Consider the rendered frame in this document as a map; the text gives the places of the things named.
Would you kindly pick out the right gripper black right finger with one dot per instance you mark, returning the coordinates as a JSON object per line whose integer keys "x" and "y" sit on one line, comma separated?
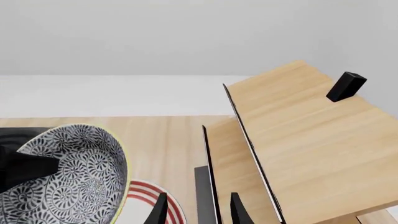
{"x": 237, "y": 213}

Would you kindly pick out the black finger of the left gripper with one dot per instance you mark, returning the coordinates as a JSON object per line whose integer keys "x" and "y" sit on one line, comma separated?
{"x": 25, "y": 166}

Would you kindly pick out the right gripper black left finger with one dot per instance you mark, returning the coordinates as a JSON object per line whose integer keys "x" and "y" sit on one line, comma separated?
{"x": 159, "y": 213}

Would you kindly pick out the white plate with red rings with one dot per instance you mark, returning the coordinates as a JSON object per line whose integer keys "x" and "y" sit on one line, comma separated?
{"x": 141, "y": 189}

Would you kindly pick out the flat black stove plate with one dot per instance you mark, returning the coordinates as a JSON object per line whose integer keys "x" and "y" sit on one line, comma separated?
{"x": 21, "y": 136}

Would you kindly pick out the black white patterned bowl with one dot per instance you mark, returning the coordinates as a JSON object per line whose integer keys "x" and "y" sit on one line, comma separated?
{"x": 84, "y": 168}

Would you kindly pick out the pale wooden cabinet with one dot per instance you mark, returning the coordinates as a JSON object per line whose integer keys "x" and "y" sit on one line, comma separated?
{"x": 311, "y": 144}

